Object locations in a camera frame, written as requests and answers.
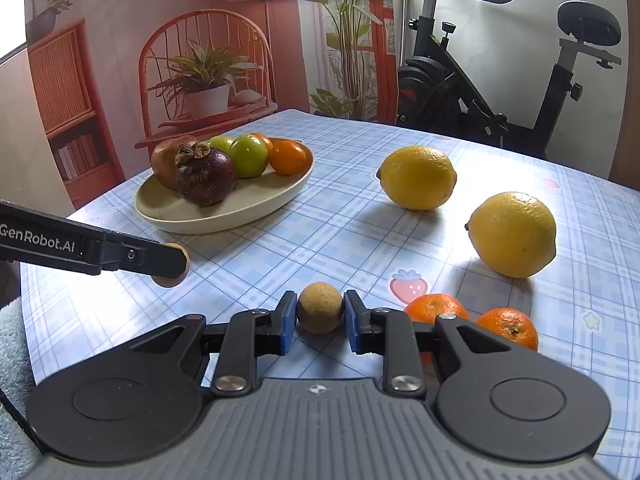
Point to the red apple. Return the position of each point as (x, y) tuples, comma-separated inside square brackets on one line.
[(162, 160)]

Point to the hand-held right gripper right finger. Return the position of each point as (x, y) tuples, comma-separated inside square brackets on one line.
[(354, 325)]

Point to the small green round fruit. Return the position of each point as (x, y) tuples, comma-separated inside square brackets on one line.
[(248, 156), (220, 143)]

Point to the black exercise bike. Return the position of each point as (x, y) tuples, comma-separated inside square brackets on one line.
[(450, 90)]

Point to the purple mangosteen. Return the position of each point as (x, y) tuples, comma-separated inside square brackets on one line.
[(205, 180)]

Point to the brown longan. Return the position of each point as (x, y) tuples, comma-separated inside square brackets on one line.
[(320, 307), (167, 282)]

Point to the yellow lemon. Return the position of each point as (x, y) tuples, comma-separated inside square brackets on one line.
[(512, 235), (417, 178)]

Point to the small orange kumquat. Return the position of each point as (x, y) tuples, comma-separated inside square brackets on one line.
[(288, 158), (262, 141)]

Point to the cream round plate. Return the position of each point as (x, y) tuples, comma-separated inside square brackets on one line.
[(260, 200)]

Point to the printed wall backdrop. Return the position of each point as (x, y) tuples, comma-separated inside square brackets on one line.
[(200, 40)]

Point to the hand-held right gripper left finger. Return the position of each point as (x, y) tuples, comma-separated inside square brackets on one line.
[(288, 325)]

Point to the orange mandarin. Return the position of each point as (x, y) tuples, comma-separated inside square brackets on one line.
[(507, 327), (435, 306)]

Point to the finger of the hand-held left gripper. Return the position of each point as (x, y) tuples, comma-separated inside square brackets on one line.
[(145, 256)]

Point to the light blue fluffy cloth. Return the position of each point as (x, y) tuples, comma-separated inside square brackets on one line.
[(15, 360)]

